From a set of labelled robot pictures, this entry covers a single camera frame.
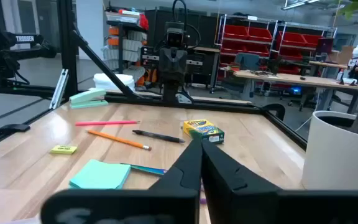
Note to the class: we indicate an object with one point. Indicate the long wooden workbench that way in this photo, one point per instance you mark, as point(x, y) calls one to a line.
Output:
point(291, 79)

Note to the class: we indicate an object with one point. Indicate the black pen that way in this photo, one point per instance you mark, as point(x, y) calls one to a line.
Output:
point(158, 136)

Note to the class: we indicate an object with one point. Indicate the white stacked containers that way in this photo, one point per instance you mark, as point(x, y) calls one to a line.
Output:
point(102, 81)

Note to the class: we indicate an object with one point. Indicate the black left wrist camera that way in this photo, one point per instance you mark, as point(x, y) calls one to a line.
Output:
point(175, 35)

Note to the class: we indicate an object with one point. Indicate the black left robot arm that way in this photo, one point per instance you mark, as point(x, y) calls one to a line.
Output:
point(170, 92)

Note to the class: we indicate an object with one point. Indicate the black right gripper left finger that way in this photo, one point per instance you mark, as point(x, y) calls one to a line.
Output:
point(172, 205)

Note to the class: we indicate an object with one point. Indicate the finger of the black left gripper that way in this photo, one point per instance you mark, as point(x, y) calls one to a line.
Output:
point(171, 63)
point(177, 63)

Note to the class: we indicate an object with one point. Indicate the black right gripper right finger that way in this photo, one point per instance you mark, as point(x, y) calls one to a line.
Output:
point(244, 199)

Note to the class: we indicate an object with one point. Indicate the black shelf with storage bins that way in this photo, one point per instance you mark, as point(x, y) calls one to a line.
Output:
point(126, 43)

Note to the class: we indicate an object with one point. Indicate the teal sticky note pad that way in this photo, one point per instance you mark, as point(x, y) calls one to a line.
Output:
point(99, 175)

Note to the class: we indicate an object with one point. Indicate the metal rack with red bins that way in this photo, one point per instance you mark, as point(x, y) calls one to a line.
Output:
point(247, 34)

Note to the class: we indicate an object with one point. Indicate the mint green stapler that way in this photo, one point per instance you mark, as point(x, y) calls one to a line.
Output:
point(87, 99)

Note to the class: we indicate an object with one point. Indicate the pink pencil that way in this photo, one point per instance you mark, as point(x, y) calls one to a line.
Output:
point(104, 123)

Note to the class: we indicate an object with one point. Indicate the black tool cabinet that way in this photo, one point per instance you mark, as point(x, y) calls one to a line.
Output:
point(205, 34)

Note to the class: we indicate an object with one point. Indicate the black metal table frame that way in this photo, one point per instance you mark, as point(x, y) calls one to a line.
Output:
point(68, 46)

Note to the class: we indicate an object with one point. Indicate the yellow-green neon eraser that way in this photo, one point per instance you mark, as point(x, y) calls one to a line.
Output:
point(63, 149)

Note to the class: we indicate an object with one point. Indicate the black frame clamp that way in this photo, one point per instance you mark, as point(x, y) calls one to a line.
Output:
point(273, 109)
point(12, 129)

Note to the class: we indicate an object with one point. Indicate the yellow green crayon box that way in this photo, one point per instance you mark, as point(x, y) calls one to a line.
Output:
point(202, 130)

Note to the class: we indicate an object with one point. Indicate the white plant pot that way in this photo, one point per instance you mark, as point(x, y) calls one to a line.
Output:
point(334, 155)

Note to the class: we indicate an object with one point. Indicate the grey office chair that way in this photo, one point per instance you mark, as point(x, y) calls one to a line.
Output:
point(246, 62)

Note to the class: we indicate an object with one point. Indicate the orange pencil with eraser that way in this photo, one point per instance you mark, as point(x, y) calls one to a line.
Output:
point(120, 140)

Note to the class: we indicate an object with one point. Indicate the silver aluminium extrusion bar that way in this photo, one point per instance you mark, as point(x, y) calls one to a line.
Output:
point(59, 88)

